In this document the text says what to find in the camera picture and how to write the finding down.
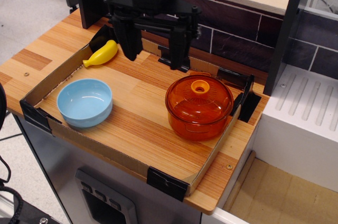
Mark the cardboard fence with black tape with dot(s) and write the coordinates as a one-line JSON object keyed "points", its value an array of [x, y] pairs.
{"points": [[136, 136]]}

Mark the white toy sink drainer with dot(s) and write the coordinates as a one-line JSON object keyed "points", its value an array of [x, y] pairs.
{"points": [[297, 132]]}

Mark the dark upright post right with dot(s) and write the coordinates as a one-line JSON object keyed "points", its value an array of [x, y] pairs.
{"points": [[277, 66]]}

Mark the orange transparent pot lid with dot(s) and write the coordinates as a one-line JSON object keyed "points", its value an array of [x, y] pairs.
{"points": [[199, 99]]}

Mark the yellow toy banana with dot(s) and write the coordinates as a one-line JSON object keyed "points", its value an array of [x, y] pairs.
{"points": [[103, 55]]}

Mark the grey oven control panel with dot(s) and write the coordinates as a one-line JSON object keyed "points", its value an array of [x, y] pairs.
{"points": [[105, 204]]}

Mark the light blue bowl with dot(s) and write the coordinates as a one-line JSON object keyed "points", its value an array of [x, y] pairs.
{"points": [[85, 103]]}

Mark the orange transparent pot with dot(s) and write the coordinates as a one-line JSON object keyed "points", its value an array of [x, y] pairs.
{"points": [[196, 132]]}

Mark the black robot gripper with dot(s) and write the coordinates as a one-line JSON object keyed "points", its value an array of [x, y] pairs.
{"points": [[130, 38]]}

